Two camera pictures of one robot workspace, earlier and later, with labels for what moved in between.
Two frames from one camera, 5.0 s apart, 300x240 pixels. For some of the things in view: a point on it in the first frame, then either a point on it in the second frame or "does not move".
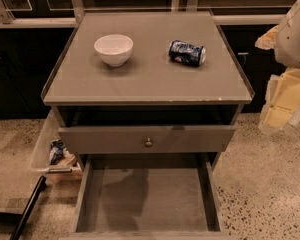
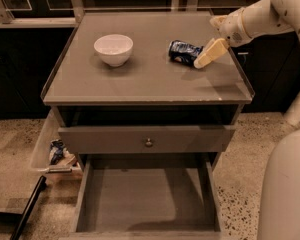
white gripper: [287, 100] to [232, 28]
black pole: [36, 193] does not move
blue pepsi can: [186, 53] does not move
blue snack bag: [57, 152] does not move
